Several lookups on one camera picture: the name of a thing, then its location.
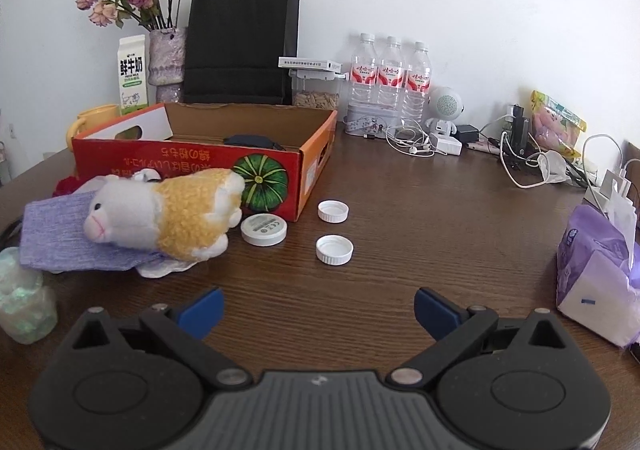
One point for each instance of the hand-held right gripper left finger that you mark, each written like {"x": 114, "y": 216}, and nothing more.
{"x": 205, "y": 312}

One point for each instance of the purple tissue pack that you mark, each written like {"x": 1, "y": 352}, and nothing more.
{"x": 595, "y": 280}

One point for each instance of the yellow green snack packet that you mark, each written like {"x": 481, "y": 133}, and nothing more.
{"x": 555, "y": 125}

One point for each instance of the white yellow plush sheep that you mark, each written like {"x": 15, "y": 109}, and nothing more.
{"x": 185, "y": 210}

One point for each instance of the white robot speaker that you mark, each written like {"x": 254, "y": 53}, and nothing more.
{"x": 446, "y": 105}

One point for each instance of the black upright charger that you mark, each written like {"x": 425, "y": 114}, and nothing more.
{"x": 518, "y": 128}

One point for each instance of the flat white box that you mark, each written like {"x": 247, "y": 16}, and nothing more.
{"x": 307, "y": 64}

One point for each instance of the black paper bag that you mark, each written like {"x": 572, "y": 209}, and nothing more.
{"x": 235, "y": 45}

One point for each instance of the clear container of seeds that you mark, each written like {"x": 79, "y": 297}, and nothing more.
{"x": 315, "y": 98}

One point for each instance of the printed tin box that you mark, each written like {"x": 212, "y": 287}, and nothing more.
{"x": 365, "y": 123}

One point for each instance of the white round jar lid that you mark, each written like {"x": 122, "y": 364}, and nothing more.
{"x": 264, "y": 229}

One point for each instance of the yellow mug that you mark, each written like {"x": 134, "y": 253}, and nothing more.
{"x": 97, "y": 114}

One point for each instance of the pale green plastic bag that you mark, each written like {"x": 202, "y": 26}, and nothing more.
{"x": 22, "y": 300}

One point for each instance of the red fabric rose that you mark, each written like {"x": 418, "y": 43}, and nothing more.
{"x": 65, "y": 186}

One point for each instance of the black power adapter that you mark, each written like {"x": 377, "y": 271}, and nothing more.
{"x": 468, "y": 134}

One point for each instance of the white milk carton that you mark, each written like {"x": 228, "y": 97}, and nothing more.
{"x": 132, "y": 75}

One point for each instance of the white face mask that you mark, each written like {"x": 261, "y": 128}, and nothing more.
{"x": 550, "y": 165}

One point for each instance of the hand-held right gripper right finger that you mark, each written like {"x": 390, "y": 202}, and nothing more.
{"x": 435, "y": 312}

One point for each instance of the red cardboard box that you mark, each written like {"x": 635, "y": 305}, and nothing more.
{"x": 190, "y": 163}

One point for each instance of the white crumpled tissue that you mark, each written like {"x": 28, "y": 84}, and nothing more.
{"x": 160, "y": 271}

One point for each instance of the purple textured vase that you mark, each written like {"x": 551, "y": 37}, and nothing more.
{"x": 167, "y": 55}

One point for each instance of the black pouch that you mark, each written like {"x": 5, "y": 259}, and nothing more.
{"x": 250, "y": 140}

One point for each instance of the white charger block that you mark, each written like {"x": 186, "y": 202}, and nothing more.
{"x": 446, "y": 144}

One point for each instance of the purple woven cloth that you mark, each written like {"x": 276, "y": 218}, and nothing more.
{"x": 55, "y": 235}

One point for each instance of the white bottle cap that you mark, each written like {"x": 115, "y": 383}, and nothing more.
{"x": 334, "y": 250}
{"x": 333, "y": 211}

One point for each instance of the white earphones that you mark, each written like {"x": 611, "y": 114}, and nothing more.
{"x": 412, "y": 149}

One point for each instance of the white wall plug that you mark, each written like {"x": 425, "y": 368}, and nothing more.
{"x": 615, "y": 182}

